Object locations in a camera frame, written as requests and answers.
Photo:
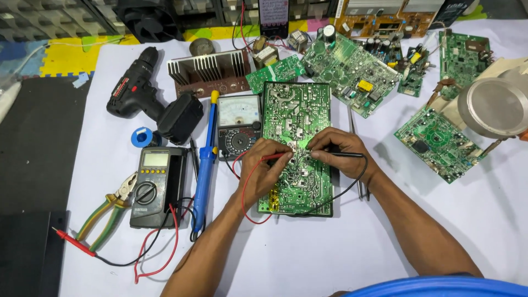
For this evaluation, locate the person's right hand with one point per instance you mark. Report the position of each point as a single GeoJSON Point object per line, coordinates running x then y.
{"type": "Point", "coordinates": [350, 156]}

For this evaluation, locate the person's left hand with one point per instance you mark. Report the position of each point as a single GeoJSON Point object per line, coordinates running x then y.
{"type": "Point", "coordinates": [255, 173]}

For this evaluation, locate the black test probe with lead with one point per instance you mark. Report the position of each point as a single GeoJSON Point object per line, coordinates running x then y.
{"type": "Point", "coordinates": [350, 155]}

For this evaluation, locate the red test probe with lead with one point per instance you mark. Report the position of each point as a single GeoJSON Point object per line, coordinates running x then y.
{"type": "Point", "coordinates": [272, 156]}

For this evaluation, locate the steel tweezers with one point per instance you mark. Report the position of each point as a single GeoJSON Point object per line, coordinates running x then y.
{"type": "Point", "coordinates": [351, 119]}

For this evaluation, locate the blue soldering iron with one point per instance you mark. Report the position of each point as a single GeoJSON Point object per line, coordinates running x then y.
{"type": "Point", "coordinates": [206, 165]}

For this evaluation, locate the black analog multimeter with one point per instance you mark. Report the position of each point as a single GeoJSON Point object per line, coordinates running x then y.
{"type": "Point", "coordinates": [238, 119]}

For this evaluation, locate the thin black meter probe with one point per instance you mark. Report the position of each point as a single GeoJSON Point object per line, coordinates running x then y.
{"type": "Point", "coordinates": [194, 156]}

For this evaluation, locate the large green solder-side circuit board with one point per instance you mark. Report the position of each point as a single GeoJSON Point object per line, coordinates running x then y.
{"type": "Point", "coordinates": [295, 111]}

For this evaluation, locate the green board with yellow relay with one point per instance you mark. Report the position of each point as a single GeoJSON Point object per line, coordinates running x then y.
{"type": "Point", "coordinates": [350, 74]}

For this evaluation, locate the green board with black chip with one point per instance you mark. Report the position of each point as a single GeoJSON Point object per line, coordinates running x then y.
{"type": "Point", "coordinates": [437, 142]}

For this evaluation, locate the white paper table cover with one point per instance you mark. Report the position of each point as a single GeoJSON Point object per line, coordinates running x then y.
{"type": "Point", "coordinates": [330, 255]}

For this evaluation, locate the grey digital multimeter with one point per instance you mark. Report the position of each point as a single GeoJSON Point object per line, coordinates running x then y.
{"type": "Point", "coordinates": [154, 185]}

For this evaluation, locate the small green circuit board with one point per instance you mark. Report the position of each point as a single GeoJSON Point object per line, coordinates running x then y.
{"type": "Point", "coordinates": [274, 72]}

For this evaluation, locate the narrow green board with capacitors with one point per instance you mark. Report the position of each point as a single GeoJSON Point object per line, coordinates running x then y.
{"type": "Point", "coordinates": [413, 70]}

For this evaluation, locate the brown board with aluminium heatsink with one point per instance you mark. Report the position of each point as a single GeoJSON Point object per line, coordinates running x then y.
{"type": "Point", "coordinates": [210, 74]}

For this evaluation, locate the blue solder spool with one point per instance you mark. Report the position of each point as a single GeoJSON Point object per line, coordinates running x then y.
{"type": "Point", "coordinates": [141, 137]}

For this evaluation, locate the beige wound transformer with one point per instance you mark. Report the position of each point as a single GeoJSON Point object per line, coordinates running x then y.
{"type": "Point", "coordinates": [266, 53]}

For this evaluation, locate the small grey transformer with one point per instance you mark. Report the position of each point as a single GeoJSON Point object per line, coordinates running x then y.
{"type": "Point", "coordinates": [298, 41]}

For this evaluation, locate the round grey metal part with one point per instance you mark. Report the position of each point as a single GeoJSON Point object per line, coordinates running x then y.
{"type": "Point", "coordinates": [201, 47]}

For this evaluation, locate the brown power supply board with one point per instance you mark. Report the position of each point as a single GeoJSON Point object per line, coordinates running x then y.
{"type": "Point", "coordinates": [383, 18]}

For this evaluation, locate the dark green rectangular circuit board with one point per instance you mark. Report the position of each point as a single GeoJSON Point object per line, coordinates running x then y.
{"type": "Point", "coordinates": [462, 57]}

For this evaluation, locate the round silver metal container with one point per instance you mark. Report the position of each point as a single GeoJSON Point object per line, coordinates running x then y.
{"type": "Point", "coordinates": [493, 105]}

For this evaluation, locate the black smartphone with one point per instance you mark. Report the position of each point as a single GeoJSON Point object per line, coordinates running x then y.
{"type": "Point", "coordinates": [273, 18]}

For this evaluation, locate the blue plastic rim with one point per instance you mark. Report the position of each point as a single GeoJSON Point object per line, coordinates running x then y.
{"type": "Point", "coordinates": [445, 288]}

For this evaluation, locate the black cooling fan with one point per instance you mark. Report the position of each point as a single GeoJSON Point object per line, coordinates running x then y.
{"type": "Point", "coordinates": [148, 20]}

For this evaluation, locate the black rubber mat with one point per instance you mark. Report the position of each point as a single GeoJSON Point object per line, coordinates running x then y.
{"type": "Point", "coordinates": [37, 144]}

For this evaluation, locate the colourful foam puzzle mat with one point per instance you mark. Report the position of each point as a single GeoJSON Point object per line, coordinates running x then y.
{"type": "Point", "coordinates": [66, 57]}

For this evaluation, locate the parts drawer cabinet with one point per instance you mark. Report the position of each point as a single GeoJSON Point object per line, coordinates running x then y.
{"type": "Point", "coordinates": [53, 16]}

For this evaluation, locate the white plastic object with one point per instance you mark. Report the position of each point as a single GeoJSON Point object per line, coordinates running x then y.
{"type": "Point", "coordinates": [8, 101]}

